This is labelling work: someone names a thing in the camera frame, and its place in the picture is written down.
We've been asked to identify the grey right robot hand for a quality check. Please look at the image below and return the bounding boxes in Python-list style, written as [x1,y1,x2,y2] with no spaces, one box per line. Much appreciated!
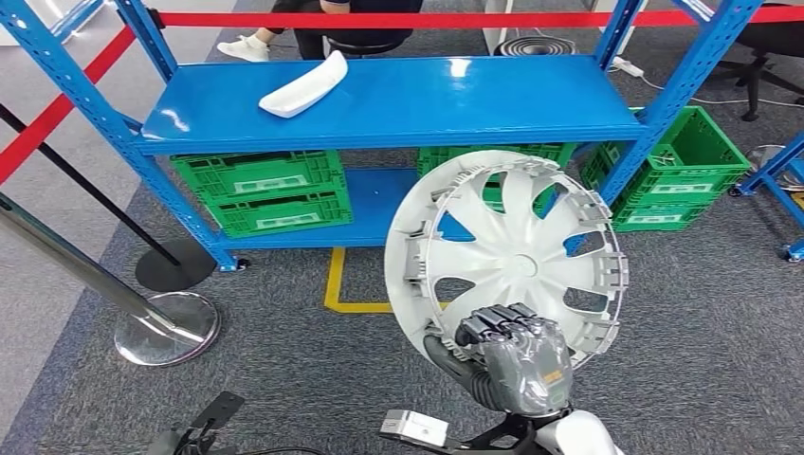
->
[455,302,576,419]

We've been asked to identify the chrome stanchion post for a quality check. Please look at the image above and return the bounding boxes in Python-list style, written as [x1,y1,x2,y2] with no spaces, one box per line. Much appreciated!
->
[0,191,222,370]

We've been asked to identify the black round stool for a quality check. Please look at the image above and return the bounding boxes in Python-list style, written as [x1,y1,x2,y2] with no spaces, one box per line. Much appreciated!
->
[492,35,579,58]
[323,34,410,59]

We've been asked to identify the white elongated plastic part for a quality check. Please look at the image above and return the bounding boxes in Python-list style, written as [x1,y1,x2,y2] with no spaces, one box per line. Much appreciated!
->
[258,49,349,119]

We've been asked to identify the silver plastic wheel hubcap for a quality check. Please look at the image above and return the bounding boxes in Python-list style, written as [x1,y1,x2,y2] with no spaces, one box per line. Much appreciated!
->
[384,148,630,372]

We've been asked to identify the white power strip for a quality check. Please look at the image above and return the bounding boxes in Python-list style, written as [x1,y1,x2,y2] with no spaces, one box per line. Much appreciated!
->
[610,56,647,80]

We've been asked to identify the round chrome stand base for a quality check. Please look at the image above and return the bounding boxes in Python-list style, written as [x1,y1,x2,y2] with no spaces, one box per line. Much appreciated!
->
[745,144,804,192]

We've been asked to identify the person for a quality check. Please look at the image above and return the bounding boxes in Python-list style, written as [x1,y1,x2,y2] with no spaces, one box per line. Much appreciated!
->
[216,0,425,63]

